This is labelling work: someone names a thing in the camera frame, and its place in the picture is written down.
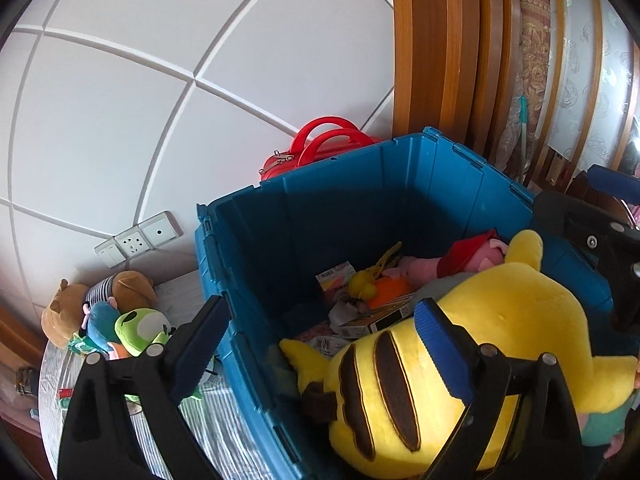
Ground small yellow orange plush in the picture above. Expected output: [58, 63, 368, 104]
[346, 242, 414, 310]

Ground green wet wipes pack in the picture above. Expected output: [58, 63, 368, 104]
[67, 334, 108, 356]

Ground red white medicine box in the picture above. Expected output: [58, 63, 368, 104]
[317, 262, 416, 339]

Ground pink pig plush green shirt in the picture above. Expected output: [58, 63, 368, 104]
[579, 391, 639, 460]

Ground blue plastic storage crate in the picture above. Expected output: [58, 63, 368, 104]
[196, 129, 639, 479]

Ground blue pink pig plush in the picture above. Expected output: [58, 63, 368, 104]
[80, 271, 156, 354]

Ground green frog plush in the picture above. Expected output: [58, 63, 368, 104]
[114, 308, 176, 356]

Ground white wall socket panel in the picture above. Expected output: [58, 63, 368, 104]
[94, 211, 183, 269]

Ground brown capybara plush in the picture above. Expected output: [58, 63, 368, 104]
[40, 278, 89, 349]

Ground red green medicine box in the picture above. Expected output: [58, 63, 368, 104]
[58, 388, 74, 403]

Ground red handbag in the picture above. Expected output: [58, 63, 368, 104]
[259, 116, 380, 181]

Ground black gift box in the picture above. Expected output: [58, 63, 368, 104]
[16, 367, 39, 398]

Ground red hat pink plush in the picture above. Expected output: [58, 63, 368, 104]
[383, 230, 508, 287]

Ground light blue tablecloth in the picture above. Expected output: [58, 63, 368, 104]
[38, 272, 272, 479]

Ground yellow Pikachu plush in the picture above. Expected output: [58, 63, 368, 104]
[280, 230, 639, 479]

